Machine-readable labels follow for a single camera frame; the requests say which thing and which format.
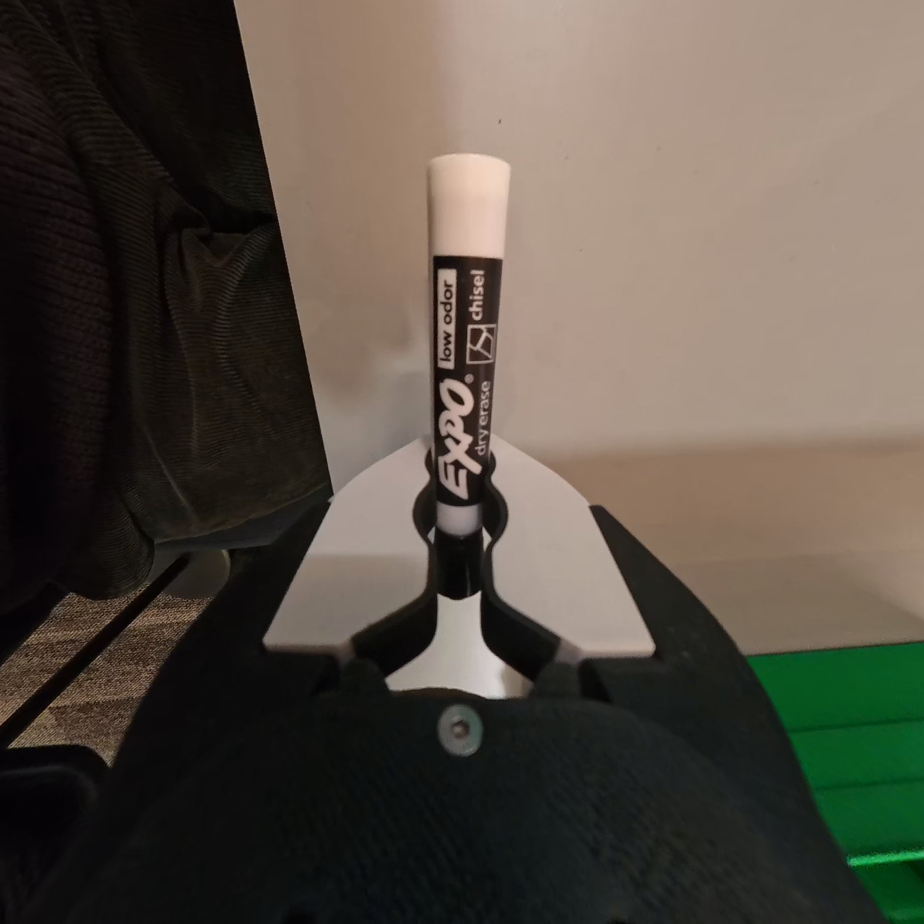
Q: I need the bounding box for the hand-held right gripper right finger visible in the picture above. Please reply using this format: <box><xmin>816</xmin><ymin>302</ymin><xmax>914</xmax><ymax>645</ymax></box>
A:
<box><xmin>480</xmin><ymin>451</ymin><xmax>658</xmax><ymax>676</ymax></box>

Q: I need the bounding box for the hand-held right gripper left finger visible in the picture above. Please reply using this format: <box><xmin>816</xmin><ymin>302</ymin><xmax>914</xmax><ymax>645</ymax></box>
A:
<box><xmin>263</xmin><ymin>442</ymin><xmax>441</xmax><ymax>658</ymax></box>

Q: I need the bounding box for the black dry erase marker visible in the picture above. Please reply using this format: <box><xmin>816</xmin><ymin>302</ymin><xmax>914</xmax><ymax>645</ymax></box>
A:
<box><xmin>426</xmin><ymin>153</ymin><xmax>513</xmax><ymax>600</ymax></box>

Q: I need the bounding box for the green plastic bin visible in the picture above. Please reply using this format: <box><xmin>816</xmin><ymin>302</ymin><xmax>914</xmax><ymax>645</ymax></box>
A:
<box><xmin>742</xmin><ymin>641</ymin><xmax>924</xmax><ymax>924</ymax></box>

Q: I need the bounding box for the grey desk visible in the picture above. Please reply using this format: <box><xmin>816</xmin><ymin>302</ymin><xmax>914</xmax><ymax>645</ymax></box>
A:
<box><xmin>234</xmin><ymin>0</ymin><xmax>924</xmax><ymax>700</ymax></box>

